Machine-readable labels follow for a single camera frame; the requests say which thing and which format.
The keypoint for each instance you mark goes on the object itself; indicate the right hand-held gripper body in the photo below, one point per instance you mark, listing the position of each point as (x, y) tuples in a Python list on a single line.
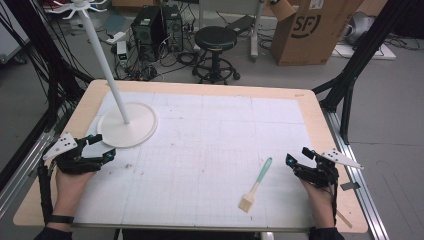
[(321, 171)]

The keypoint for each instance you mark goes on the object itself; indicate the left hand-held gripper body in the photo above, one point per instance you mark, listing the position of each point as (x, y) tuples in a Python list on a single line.
[(65, 145)]

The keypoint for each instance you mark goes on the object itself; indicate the person's right hand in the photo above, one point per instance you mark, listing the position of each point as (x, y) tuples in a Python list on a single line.
[(320, 201)]

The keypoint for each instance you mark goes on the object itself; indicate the person's left hand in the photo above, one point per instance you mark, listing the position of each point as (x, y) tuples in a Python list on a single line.
[(71, 188)]

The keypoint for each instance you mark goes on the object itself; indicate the grey tape strip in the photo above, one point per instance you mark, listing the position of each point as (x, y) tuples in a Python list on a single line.
[(350, 186)]

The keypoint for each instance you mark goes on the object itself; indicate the white hook rack stand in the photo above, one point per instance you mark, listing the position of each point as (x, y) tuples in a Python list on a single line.
[(126, 126)]

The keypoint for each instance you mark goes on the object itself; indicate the wooden stick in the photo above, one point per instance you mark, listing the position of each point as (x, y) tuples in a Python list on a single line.
[(344, 219)]

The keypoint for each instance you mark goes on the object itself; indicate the black wrist band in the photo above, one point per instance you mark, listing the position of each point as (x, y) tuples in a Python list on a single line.
[(61, 219)]

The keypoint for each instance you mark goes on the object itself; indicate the white grid mat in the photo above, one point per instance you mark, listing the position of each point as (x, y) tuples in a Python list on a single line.
[(200, 156)]

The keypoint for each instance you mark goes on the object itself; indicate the small white box, green display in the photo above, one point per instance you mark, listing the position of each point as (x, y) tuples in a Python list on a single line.
[(122, 51)]

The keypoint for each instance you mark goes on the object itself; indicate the white power strip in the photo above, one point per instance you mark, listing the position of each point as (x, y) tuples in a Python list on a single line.
[(116, 37)]

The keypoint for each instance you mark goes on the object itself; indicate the white flat board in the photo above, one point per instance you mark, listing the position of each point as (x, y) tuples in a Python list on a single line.
[(366, 52)]

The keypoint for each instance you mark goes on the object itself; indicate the black computer tower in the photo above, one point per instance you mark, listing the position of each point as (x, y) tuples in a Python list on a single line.
[(146, 31), (173, 28)]

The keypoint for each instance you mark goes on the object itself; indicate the brown cardboard box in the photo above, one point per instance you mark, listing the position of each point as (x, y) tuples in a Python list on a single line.
[(310, 31)]

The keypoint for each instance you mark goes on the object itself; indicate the grey appliance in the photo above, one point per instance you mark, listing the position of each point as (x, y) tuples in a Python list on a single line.
[(358, 28)]

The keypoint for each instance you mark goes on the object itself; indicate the black round stool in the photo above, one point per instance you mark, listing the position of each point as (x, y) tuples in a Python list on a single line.
[(215, 46)]

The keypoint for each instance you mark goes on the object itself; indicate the aluminium rail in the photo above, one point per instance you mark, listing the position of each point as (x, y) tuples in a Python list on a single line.
[(20, 176), (360, 186)]

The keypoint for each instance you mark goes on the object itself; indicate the black metal frame stand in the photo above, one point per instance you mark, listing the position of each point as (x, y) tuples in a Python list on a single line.
[(353, 63), (50, 60)]

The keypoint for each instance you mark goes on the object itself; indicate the white metal stand post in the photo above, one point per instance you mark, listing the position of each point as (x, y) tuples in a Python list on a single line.
[(257, 30)]

